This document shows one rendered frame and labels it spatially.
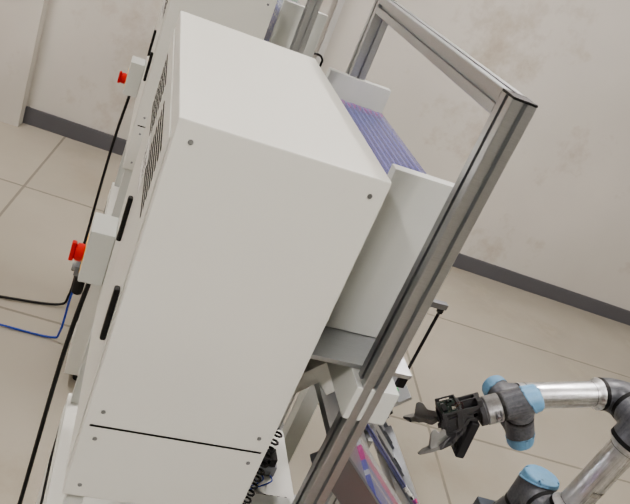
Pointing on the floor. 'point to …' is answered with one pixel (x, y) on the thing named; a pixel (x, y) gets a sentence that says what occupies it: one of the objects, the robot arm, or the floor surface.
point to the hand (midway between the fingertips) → (410, 437)
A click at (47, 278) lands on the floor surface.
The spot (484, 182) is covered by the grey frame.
